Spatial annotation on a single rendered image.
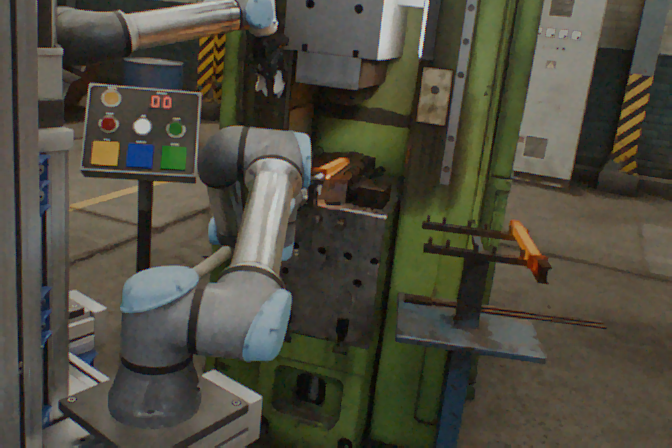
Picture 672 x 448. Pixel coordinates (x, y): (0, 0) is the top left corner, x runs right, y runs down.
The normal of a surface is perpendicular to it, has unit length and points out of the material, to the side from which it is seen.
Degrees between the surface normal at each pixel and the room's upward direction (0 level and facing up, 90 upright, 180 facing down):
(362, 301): 90
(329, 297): 90
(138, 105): 60
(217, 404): 0
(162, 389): 73
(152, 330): 90
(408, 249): 90
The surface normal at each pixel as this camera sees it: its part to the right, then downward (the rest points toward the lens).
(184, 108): 0.19, -0.24
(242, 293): 0.07, -0.74
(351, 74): -0.26, 0.22
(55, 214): 0.79, 0.24
